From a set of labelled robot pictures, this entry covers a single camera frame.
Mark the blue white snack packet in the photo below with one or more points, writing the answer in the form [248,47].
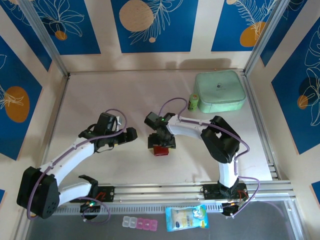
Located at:
[186,218]

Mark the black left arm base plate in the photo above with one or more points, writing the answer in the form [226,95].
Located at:
[106,193]

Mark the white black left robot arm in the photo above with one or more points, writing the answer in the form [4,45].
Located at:
[72,155]

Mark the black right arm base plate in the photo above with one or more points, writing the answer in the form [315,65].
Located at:
[210,192]

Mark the pink white pill organizer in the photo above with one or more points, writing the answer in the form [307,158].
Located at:
[140,223]

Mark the wide aluminium rail beam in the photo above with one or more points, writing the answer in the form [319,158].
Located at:
[160,191]

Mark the aluminium frame post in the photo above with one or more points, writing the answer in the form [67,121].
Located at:
[265,37]
[45,37]

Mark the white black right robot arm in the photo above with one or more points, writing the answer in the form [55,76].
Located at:
[185,130]

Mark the small green bottle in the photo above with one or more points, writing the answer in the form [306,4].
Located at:
[193,101]

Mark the mint green zip case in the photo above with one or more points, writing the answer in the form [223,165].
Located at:
[220,87]

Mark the red card holder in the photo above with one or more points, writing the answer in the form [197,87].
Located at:
[161,152]

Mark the aluminium side rail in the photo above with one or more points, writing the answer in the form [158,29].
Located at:
[258,125]

